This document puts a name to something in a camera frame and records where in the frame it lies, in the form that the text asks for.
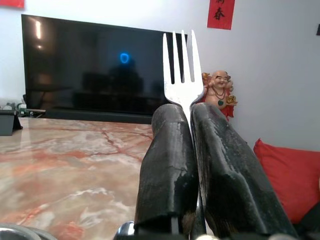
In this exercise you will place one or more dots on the black tablet stand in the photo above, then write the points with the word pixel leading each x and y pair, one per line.
pixel 7 122

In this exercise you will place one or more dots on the red paper wall decoration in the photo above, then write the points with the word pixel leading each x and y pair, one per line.
pixel 12 3

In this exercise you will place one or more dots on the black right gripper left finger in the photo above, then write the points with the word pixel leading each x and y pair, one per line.
pixel 167 160

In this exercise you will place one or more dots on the laughing buddha figurine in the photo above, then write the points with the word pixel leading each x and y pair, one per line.
pixel 220 90

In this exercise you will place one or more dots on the silver metal fork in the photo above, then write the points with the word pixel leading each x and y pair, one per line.
pixel 182 90

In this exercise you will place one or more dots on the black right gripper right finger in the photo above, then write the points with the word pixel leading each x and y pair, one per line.
pixel 232 170

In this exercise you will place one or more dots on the red cushion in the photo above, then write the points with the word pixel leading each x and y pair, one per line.
pixel 290 180

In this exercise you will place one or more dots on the white and green clutter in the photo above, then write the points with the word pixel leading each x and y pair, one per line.
pixel 15 106

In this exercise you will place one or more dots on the small dark wall fixture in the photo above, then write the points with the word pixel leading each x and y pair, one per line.
pixel 317 29

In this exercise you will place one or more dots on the red banner with black characters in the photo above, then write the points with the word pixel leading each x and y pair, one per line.
pixel 220 12

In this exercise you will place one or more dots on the black soundbar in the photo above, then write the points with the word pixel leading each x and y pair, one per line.
pixel 100 115

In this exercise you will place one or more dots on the black flat screen television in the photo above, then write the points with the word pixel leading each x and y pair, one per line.
pixel 95 67

